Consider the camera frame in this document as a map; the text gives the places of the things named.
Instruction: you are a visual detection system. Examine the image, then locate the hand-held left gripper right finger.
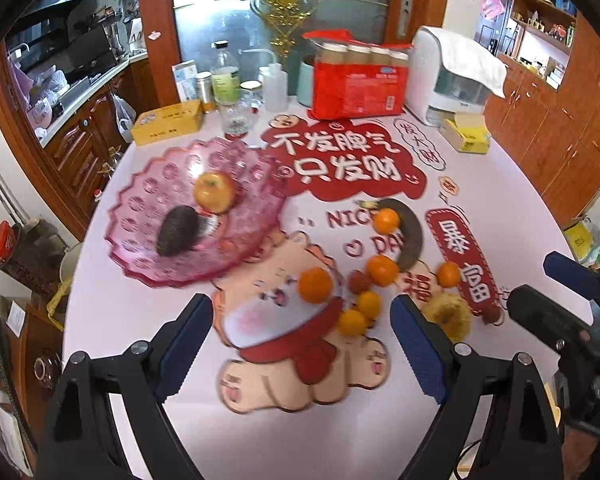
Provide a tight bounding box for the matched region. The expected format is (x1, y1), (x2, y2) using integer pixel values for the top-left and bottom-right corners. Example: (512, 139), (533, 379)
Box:
(390, 294), (566, 480)

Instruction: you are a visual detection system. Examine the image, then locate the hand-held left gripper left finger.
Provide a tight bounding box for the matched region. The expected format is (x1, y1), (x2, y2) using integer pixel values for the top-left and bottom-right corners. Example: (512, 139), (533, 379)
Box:
(40, 294), (214, 480)

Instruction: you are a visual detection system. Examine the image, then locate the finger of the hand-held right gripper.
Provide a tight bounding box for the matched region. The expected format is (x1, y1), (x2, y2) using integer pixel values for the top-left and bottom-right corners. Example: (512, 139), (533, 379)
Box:
(507, 284), (599, 347)
(543, 251), (600, 311)

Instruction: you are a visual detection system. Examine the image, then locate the yellow pear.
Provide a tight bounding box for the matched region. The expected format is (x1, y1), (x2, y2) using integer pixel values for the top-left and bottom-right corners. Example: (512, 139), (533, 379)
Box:
(422, 293), (474, 344)

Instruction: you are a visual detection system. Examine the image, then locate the orange tangerine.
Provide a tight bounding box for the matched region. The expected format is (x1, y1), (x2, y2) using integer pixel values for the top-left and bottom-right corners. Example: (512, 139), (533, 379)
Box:
(356, 291), (383, 320)
(372, 208), (401, 235)
(367, 255), (400, 287)
(299, 267), (334, 305)
(337, 309), (367, 336)
(437, 261), (462, 289)

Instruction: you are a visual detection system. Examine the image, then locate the overripe brown banana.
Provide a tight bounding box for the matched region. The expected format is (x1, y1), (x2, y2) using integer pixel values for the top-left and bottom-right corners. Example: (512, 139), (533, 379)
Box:
(360, 198), (427, 271)

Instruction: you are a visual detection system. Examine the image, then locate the dark avocado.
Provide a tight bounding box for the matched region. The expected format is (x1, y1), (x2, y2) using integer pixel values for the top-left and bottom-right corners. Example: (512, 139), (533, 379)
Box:
(156, 205), (201, 256)

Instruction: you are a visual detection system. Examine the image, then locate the pink glass fruit plate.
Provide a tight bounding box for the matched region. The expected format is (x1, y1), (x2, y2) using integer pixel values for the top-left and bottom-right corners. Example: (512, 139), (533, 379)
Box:
(101, 137), (290, 289)

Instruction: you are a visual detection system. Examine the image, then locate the red yellow apple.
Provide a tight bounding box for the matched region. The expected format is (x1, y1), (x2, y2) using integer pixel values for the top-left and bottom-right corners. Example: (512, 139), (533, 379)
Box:
(194, 171), (237, 215)

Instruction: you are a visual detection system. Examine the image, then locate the white enamel pot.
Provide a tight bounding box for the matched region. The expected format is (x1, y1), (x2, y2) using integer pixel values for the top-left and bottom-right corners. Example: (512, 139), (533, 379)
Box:
(59, 242), (86, 287)

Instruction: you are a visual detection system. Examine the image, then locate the wooden side cabinet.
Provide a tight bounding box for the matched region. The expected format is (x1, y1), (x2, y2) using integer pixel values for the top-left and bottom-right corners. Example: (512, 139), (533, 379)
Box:
(482, 10), (600, 217)

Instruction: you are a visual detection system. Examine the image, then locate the small yellow box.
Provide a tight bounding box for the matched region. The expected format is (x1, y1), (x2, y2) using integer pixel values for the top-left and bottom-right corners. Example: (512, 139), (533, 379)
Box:
(438, 113), (492, 154)

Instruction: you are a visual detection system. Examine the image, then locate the red lidded jar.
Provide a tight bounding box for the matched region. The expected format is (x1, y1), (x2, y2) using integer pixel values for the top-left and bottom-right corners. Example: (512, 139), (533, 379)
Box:
(0, 220), (32, 287)

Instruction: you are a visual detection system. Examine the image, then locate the white towel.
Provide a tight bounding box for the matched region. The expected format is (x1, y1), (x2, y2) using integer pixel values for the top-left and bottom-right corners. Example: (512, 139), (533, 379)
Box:
(425, 27), (509, 99)

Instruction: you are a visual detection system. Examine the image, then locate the wooden kitchen base cabinet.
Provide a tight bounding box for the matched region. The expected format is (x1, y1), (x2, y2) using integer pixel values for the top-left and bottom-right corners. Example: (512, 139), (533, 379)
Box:
(0, 54), (152, 242)

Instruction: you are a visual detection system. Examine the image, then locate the white water dispenser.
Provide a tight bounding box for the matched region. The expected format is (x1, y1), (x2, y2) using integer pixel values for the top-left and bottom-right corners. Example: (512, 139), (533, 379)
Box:
(404, 26), (506, 126)

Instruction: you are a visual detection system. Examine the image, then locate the yellow tin box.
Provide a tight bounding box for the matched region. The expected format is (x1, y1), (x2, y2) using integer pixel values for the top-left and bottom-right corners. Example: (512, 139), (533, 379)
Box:
(131, 100), (205, 147)

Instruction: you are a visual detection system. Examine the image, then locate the hanging plastic bag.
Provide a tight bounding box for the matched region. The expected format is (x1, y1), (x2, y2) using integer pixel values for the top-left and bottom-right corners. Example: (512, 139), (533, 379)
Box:
(110, 92), (136, 144)

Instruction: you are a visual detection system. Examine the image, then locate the clear drinking glass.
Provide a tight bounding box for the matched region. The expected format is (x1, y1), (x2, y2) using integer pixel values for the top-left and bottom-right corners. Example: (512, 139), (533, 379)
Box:
(222, 100), (254, 138)

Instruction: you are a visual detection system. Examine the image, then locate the wooden shelf unit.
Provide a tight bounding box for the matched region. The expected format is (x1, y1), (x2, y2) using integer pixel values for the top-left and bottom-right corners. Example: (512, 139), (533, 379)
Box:
(506, 0), (581, 92)

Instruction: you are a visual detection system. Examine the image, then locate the silver metal can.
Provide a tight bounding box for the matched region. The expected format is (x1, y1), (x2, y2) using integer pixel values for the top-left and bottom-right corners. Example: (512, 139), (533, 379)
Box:
(194, 72), (215, 104)

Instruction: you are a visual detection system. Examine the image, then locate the red pack of bottles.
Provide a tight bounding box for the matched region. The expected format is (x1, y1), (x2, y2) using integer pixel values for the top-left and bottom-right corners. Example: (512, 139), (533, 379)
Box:
(302, 30), (414, 120)

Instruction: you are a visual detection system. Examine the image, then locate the small lidded jar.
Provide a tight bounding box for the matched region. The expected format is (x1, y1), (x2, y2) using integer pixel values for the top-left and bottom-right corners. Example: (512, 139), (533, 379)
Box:
(240, 81), (264, 112)

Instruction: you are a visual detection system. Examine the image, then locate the white blue carton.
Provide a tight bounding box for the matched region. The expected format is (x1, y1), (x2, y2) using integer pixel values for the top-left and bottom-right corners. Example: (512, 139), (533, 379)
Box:
(172, 60), (200, 103)

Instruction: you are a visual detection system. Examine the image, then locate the clear bottle with black cap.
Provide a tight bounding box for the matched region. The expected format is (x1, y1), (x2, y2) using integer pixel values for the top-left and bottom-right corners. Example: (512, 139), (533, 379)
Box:
(210, 41), (242, 107)

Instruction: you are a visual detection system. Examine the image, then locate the white squeeze bottle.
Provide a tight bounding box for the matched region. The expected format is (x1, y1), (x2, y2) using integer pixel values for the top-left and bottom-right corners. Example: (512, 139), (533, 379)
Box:
(241, 49), (289, 111)

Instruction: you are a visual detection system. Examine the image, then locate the teal canister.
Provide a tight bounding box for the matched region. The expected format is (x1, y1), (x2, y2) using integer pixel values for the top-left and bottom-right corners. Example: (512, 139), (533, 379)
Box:
(297, 55), (322, 109)

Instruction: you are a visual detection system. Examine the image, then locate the frosted glass door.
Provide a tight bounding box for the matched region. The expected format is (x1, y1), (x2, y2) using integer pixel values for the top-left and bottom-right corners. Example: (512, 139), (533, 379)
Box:
(170, 0), (397, 102)

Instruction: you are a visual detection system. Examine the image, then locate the range hood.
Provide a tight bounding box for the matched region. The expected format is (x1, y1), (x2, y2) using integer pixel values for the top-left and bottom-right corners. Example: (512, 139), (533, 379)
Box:
(22, 0), (92, 17)

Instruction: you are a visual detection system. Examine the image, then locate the silver door handle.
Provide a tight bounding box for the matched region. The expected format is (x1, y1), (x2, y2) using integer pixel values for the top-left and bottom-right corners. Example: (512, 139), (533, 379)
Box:
(397, 0), (414, 39)

